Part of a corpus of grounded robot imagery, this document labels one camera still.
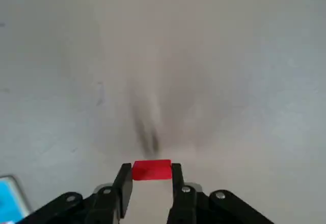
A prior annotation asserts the red rectangular block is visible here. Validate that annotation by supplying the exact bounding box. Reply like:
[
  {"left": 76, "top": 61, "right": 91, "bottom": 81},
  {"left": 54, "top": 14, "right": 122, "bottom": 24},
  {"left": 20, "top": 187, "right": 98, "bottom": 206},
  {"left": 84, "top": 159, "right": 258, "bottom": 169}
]
[{"left": 131, "top": 159, "right": 173, "bottom": 182}]

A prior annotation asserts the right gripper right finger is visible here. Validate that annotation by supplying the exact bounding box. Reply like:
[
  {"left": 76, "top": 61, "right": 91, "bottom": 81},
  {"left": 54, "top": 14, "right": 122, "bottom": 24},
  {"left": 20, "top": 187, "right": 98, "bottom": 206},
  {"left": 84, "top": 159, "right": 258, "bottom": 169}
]
[{"left": 167, "top": 162, "right": 275, "bottom": 224}]

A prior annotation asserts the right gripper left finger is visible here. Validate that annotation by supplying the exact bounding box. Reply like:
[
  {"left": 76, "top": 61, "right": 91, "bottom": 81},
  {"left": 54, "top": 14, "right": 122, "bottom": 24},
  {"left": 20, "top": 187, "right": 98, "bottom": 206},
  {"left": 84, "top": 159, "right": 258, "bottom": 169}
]
[{"left": 22, "top": 162, "right": 134, "bottom": 224}]

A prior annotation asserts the blue wooden toy board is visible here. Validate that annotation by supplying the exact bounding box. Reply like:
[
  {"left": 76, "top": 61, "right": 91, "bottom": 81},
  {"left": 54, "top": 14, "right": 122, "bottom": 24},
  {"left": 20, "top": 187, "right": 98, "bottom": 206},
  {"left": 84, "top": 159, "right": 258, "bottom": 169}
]
[{"left": 0, "top": 174, "right": 33, "bottom": 224}]

